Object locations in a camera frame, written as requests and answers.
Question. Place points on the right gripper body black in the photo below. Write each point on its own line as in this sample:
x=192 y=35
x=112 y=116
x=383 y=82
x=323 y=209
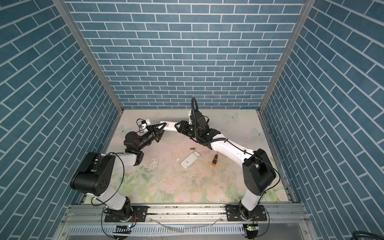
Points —
x=191 y=130

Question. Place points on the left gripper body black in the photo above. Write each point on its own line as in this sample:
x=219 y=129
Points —
x=154 y=136

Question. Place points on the white remote with display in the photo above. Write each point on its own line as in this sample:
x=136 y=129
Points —
x=169 y=126

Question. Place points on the grey white remote control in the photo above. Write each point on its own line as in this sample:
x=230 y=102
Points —
x=190 y=159

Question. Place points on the orange black screwdriver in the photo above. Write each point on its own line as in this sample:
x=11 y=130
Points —
x=215 y=159

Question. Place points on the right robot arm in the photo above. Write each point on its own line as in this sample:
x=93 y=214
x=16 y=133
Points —
x=258 y=171

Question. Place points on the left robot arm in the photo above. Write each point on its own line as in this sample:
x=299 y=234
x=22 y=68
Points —
x=94 y=174

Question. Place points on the left controller board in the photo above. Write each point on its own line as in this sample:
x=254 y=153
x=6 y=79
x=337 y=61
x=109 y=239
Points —
x=121 y=232

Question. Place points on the controller board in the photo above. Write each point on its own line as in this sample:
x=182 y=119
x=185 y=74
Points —
x=251 y=231
x=121 y=232

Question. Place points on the right controller board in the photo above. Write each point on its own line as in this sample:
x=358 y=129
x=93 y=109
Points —
x=251 y=231

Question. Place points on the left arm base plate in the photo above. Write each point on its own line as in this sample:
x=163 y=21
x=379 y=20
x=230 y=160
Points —
x=132 y=214

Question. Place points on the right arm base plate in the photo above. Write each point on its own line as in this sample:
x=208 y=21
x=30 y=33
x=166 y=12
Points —
x=246 y=213

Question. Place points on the aluminium front rail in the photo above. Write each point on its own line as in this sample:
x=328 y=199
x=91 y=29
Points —
x=285 y=212

